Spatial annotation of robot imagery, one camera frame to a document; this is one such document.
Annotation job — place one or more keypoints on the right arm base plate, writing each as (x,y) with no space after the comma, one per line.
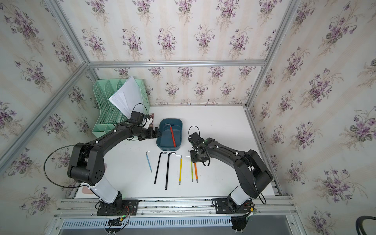
(228,206)

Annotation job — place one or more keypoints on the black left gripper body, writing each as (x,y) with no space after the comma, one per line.
(144,133)

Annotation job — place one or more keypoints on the white ventilation grille strip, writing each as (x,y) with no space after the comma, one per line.
(150,222)

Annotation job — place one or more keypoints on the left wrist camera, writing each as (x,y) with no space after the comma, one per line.
(138,119)

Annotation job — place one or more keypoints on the long black hex key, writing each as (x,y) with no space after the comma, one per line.
(167,169)

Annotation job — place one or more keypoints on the pink object beside table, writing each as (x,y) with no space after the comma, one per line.
(86,190)

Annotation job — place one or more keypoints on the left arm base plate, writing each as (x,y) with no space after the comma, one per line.
(126,207)

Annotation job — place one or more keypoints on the white paper sheets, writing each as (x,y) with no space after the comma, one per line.
(128,98)

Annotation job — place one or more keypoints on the green mesh file organizer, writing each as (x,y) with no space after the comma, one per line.
(109,114)

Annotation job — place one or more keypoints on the aluminium front rail frame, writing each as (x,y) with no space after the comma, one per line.
(180,207)

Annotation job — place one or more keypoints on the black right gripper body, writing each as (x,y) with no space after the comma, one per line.
(195,157)

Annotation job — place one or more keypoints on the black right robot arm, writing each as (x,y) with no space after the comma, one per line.
(252,173)

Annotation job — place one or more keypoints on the thin black hex key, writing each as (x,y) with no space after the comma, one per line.
(158,165)

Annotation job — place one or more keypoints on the red hex key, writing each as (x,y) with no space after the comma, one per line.
(172,133)

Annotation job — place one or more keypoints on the teal plastic storage box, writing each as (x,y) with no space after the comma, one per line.
(164,142)

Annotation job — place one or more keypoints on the blue hex key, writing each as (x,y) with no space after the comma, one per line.
(148,160)

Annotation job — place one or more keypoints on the yellow hex key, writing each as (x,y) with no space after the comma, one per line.
(180,168)

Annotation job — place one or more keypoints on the orange hex key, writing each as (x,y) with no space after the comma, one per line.
(196,172)

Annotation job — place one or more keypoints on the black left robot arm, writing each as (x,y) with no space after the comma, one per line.
(87,160)

